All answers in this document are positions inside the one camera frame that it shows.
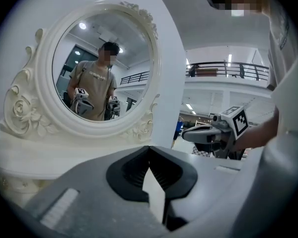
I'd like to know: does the white ornate oval mirror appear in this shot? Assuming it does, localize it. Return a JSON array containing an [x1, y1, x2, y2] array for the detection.
[[0, 0, 164, 144]]

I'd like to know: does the black balcony railing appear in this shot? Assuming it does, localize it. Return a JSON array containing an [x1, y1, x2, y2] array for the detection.
[[185, 61, 271, 82]]

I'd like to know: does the person's beige t-shirt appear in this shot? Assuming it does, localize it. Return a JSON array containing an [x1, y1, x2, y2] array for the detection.
[[262, 0, 298, 139]]

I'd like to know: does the white vanity drawer unit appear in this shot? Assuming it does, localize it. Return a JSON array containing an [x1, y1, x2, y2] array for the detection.
[[0, 130, 155, 208]]

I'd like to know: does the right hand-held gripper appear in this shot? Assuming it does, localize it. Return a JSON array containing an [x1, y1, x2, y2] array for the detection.
[[181, 105, 249, 160]]

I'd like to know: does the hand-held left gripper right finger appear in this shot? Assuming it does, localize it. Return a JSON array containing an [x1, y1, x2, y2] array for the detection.
[[149, 145, 249, 238]]

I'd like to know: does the brown rectangular block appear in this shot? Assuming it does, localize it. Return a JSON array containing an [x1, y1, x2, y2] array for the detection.
[[195, 68, 219, 78]]

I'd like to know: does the person's right hand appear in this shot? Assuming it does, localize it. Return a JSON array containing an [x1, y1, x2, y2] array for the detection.
[[207, 133, 222, 145]]

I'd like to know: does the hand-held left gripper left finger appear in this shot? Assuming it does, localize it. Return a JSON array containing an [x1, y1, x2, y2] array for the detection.
[[23, 145, 176, 238]]

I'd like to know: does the person's right forearm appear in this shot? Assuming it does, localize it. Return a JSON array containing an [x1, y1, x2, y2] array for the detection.
[[231, 105, 281, 156]]

